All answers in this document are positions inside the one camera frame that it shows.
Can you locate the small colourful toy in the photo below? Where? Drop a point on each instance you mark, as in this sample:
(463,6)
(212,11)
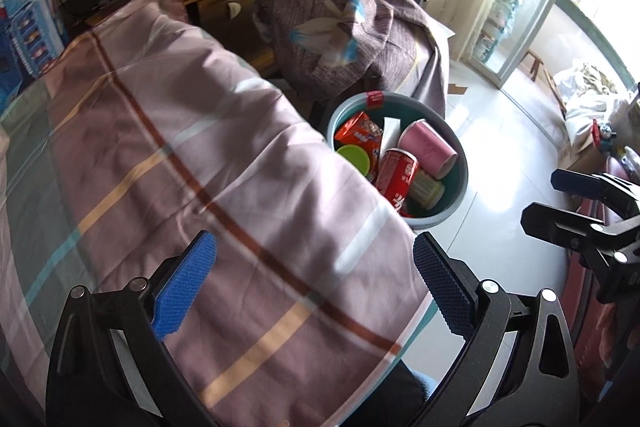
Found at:
(605,134)

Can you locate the white cloth pile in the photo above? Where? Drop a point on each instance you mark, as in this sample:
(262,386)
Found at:
(590,97)

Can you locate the red sofa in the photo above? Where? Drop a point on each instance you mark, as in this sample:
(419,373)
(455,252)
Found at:
(590,317)

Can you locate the wooden cabinet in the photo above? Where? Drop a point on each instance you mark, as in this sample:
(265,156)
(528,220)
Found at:
(215,7)

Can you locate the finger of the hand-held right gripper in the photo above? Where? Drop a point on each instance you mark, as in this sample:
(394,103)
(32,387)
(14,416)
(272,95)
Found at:
(575,182)
(555,222)

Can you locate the person's leg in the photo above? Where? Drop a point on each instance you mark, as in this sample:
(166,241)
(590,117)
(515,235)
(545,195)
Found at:
(390,397)

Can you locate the wooden stool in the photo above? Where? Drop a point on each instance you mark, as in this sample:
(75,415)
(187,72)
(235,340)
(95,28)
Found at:
(535,57)

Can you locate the cardboard piece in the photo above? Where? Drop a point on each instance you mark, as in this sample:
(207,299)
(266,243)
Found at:
(457,89)

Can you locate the glass sliding door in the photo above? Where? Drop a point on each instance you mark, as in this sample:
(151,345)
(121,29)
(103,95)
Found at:
(525,42)

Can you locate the blue toy box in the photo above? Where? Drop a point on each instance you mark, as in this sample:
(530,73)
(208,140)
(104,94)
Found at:
(25,22)

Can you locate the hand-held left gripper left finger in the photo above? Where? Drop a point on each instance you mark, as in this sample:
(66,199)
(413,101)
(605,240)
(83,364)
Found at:
(185,287)

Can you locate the teal plastic bucket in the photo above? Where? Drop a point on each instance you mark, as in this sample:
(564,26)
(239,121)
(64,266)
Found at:
(450,189)

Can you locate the pink paper cup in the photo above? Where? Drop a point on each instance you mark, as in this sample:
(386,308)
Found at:
(427,149)

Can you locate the red soda can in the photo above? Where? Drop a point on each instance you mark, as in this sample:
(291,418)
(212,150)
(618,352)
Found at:
(397,179)

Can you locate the purple striped cloth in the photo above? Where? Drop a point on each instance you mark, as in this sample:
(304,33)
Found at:
(350,17)

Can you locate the orange drink powder packet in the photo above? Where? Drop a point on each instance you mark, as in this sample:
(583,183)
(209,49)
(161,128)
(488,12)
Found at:
(357,132)

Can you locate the plaid tablecloth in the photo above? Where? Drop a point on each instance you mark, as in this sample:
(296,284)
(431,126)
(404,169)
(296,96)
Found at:
(175,132)

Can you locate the green round lid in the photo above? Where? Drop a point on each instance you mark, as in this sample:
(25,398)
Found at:
(354,158)

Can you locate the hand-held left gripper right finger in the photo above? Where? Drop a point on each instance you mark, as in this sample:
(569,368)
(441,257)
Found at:
(442,287)

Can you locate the blue white fuzzy sock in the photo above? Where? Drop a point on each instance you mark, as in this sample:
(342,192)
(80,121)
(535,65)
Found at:
(427,386)

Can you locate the white green medicine box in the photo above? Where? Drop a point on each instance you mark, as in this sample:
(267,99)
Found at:
(391,132)

